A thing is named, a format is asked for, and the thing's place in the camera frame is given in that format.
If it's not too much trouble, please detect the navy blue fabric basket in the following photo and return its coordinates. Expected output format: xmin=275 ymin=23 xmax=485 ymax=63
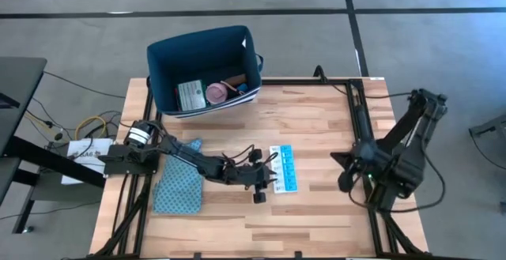
xmin=146 ymin=24 xmax=264 ymax=119

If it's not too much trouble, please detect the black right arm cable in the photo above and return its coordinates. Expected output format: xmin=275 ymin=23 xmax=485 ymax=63
xmin=313 ymin=64 xmax=414 ymax=100

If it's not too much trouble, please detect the black aluminium table frame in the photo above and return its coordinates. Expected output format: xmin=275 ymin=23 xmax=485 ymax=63
xmin=94 ymin=77 xmax=426 ymax=260

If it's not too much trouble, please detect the yellow cable by desk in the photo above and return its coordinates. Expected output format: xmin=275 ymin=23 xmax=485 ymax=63
xmin=23 ymin=111 xmax=108 ymax=141

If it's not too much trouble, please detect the black desk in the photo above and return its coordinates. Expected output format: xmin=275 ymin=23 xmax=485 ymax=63
xmin=0 ymin=56 xmax=107 ymax=236

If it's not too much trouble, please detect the pink cup with strap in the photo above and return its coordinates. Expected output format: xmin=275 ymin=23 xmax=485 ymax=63
xmin=205 ymin=80 xmax=246 ymax=105

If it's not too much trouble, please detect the teal first aid kit box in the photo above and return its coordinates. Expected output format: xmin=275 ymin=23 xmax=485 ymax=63
xmin=175 ymin=79 xmax=208 ymax=112

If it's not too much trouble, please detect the thin black floor cable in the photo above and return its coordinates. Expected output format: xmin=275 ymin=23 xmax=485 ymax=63
xmin=42 ymin=70 xmax=127 ymax=100

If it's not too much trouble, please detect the teal patterned cloth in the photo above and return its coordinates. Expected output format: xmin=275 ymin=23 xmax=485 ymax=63
xmin=152 ymin=138 xmax=204 ymax=216

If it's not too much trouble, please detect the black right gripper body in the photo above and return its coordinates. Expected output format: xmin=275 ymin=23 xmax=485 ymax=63
xmin=348 ymin=140 xmax=393 ymax=179

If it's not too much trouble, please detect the grey metal stand leg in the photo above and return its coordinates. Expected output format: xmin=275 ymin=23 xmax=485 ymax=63
xmin=468 ymin=112 xmax=506 ymax=138

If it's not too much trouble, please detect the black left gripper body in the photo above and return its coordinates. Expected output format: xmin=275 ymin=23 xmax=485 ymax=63
xmin=234 ymin=148 xmax=271 ymax=205

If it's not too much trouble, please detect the blue and white pill organizer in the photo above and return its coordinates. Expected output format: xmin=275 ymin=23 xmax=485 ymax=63
xmin=269 ymin=145 xmax=299 ymax=194

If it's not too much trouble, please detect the white paper sheet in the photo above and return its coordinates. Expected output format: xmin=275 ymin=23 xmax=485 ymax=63
xmin=61 ymin=138 xmax=115 ymax=186

